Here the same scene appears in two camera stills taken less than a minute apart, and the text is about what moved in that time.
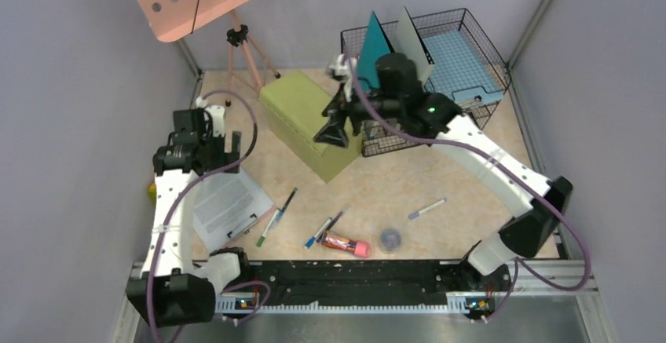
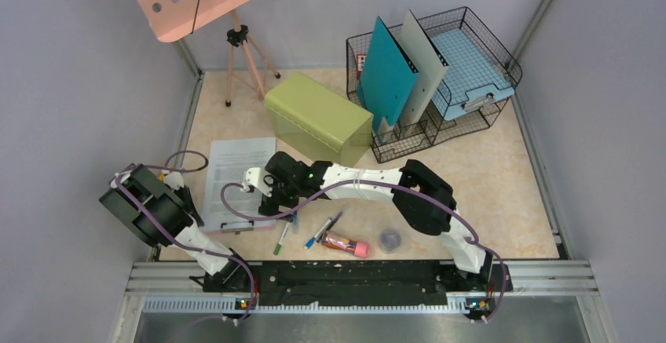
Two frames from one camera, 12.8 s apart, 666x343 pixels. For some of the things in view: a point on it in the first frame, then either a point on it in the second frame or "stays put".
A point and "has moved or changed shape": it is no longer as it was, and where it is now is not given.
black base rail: [356, 285] stays put
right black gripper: [333, 132] → [271, 205]
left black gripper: [225, 158] → [186, 196]
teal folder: [375, 45] has moved or changed shape
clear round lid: [390, 241] stays put
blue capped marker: [312, 240] stays put
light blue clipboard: [460, 71] has moved or changed shape
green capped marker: [259, 242] → [279, 245]
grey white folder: [409, 43] has moved or changed shape
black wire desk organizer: [449, 51] stays put
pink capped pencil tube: [332, 239] stays put
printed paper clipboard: [226, 206] has moved or changed shape
